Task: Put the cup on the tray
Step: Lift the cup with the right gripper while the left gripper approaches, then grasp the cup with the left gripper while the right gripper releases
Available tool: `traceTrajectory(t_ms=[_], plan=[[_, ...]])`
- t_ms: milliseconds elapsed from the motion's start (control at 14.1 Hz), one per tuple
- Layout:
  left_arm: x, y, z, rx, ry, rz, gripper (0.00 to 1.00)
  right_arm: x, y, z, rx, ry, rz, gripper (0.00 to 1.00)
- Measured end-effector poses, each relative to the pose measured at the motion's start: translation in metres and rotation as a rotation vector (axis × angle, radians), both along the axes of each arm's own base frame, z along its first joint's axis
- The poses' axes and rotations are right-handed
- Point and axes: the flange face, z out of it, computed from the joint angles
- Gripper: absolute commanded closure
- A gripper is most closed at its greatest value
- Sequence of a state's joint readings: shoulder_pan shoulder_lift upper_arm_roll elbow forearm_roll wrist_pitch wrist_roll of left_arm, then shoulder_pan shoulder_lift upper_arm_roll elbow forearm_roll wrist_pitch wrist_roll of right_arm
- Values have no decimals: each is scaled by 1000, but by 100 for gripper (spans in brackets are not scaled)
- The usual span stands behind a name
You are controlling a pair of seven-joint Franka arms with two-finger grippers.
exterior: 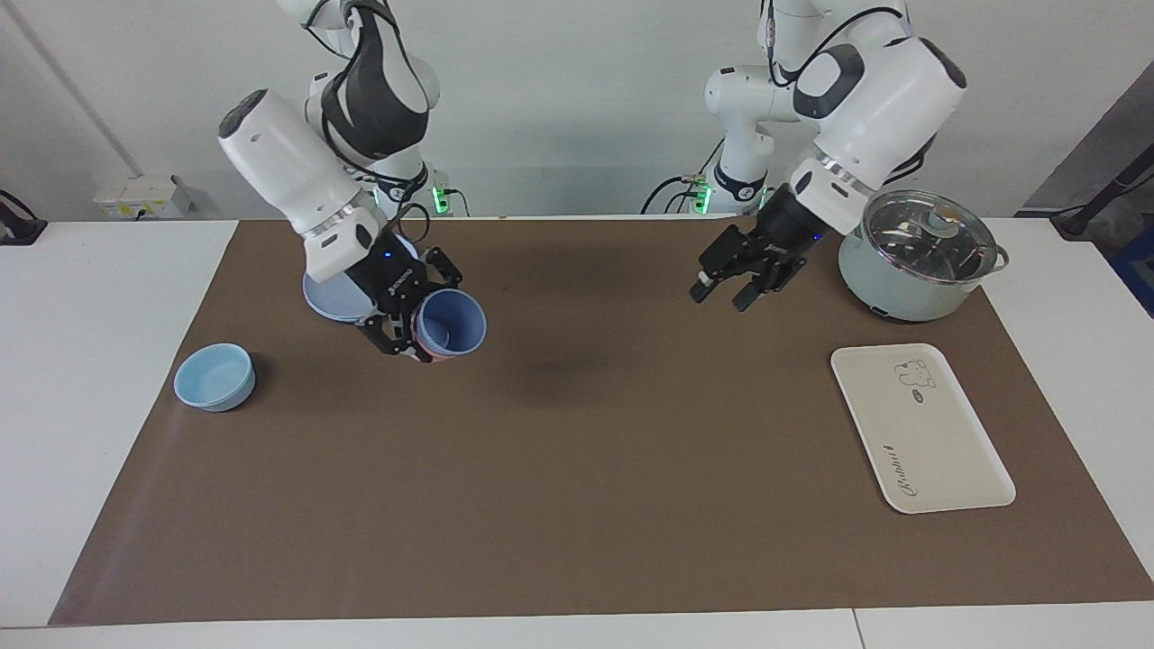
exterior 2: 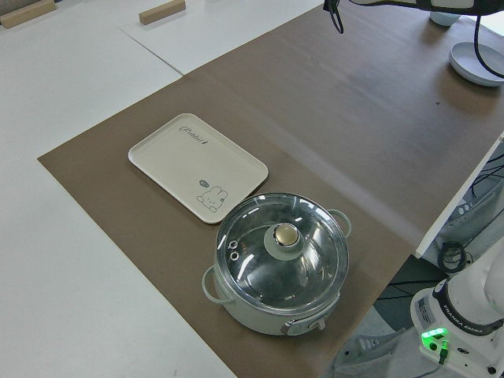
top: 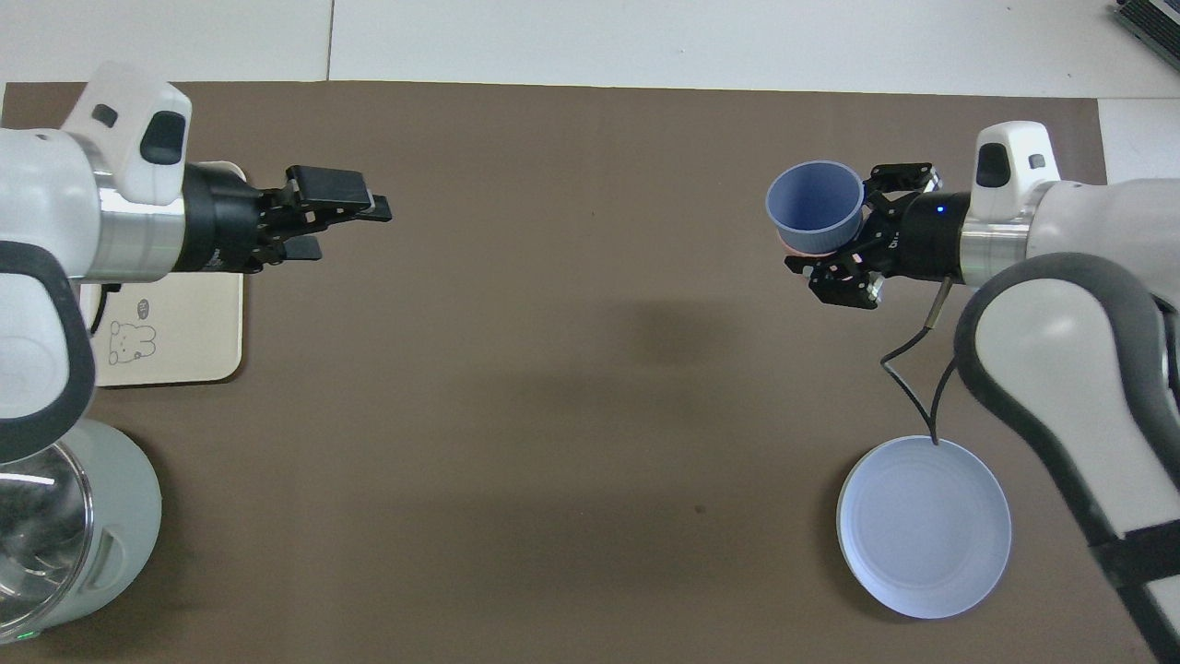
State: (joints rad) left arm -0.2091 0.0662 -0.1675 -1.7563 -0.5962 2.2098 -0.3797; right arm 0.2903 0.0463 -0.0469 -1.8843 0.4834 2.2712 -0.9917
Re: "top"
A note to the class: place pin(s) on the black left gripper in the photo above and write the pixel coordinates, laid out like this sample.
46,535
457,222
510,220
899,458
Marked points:
226,219

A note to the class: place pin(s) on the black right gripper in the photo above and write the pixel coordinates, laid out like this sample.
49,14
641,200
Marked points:
926,242

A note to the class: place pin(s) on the blue plastic cup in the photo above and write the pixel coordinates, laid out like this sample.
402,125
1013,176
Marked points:
813,203

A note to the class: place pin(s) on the pink plastic cup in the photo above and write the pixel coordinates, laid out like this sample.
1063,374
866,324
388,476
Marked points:
804,249

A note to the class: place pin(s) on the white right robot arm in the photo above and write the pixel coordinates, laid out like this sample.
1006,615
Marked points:
1060,314

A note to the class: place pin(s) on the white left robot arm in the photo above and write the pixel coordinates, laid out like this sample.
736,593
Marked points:
46,231

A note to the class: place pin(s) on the cream rabbit print tray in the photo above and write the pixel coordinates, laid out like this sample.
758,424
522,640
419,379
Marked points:
184,332

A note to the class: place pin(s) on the brown table mat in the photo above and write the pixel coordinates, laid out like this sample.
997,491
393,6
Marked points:
553,369

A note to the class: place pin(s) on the pale blue plate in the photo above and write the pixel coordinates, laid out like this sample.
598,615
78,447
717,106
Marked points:
924,526

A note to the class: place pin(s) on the grey ribbed device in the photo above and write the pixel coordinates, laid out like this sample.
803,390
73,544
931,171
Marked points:
1152,23

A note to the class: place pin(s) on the mint green electric pot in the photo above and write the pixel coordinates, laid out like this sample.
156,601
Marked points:
124,516

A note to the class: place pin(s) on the glass pot lid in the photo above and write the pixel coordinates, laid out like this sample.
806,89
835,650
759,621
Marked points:
41,535

